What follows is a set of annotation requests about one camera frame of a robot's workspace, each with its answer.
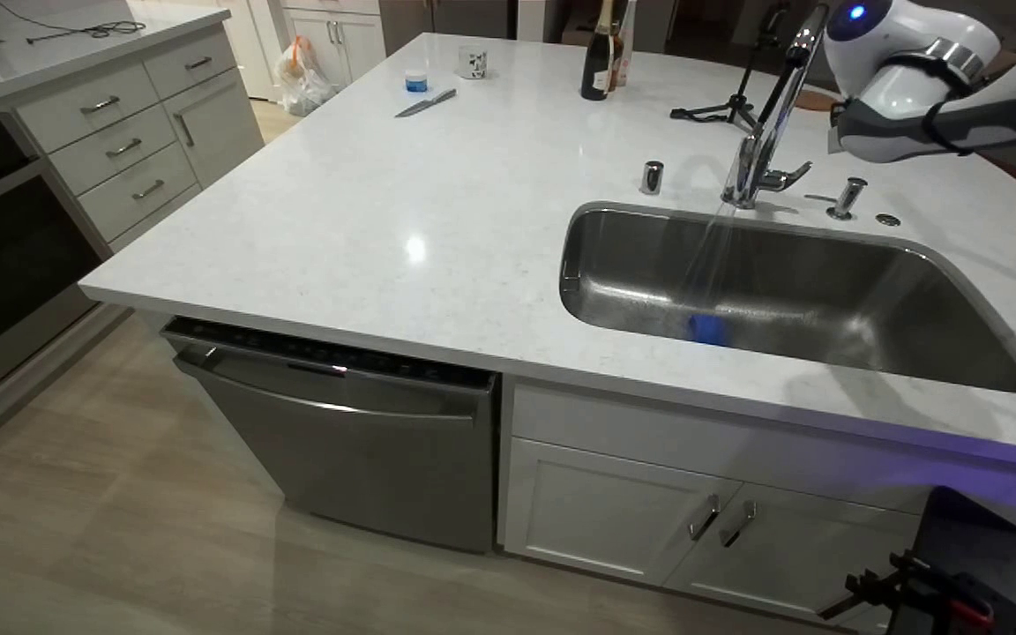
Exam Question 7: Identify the chrome faucet lever handle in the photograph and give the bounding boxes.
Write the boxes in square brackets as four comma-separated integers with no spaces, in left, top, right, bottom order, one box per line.
[754,160,819,198]

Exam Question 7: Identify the chrome gooseneck faucet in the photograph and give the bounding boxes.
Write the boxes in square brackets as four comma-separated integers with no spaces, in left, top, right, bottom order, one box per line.
[721,0,832,216]

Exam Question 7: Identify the white false drawer front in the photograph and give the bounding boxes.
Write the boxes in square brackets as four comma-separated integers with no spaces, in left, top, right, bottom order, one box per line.
[505,376,950,510]

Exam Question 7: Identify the small chrome cylinder cap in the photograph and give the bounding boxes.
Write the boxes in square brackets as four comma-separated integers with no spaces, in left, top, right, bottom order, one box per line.
[638,160,671,201]

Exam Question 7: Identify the running water stream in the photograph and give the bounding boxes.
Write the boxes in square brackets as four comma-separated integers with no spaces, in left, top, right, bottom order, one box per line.
[676,209,738,335]

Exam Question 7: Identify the white cabinet door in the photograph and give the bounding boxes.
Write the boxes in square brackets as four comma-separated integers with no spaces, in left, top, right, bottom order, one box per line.
[501,432,727,590]
[164,67,268,190]
[671,476,932,628]

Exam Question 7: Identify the stainless steel dishwasher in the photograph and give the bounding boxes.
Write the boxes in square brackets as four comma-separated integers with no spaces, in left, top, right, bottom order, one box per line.
[159,311,505,558]

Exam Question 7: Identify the small glass cup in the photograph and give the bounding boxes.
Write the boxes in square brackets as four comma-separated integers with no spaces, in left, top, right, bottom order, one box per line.
[455,44,498,85]

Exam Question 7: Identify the dark wine bottle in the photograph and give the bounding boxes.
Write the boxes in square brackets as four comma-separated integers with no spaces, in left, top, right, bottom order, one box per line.
[575,0,614,105]

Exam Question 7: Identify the wooden board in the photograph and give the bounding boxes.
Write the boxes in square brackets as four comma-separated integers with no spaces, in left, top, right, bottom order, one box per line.
[603,0,638,96]

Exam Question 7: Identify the black tripod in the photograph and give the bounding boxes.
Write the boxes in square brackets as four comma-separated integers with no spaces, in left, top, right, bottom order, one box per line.
[667,29,778,137]

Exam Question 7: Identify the white plastic bag orange print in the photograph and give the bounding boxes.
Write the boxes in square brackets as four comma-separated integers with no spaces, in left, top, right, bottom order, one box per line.
[272,29,340,118]

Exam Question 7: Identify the stainless steel sink basin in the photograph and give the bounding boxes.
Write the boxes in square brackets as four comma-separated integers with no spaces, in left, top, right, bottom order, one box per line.
[554,198,1016,397]

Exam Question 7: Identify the white cabinet drawer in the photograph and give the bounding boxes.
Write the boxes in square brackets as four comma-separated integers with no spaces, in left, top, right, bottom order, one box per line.
[73,142,202,245]
[137,24,239,102]
[47,100,182,198]
[14,56,164,160]

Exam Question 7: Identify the black built-in oven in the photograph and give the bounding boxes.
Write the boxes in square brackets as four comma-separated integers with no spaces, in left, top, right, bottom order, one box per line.
[0,109,106,426]

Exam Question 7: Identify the black equipment stand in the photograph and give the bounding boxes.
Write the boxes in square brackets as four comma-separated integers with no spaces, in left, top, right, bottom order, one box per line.
[815,483,1016,635]

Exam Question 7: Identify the metal cabinet door handle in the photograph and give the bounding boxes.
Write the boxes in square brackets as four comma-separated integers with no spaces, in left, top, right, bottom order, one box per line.
[683,494,727,546]
[716,496,762,553]

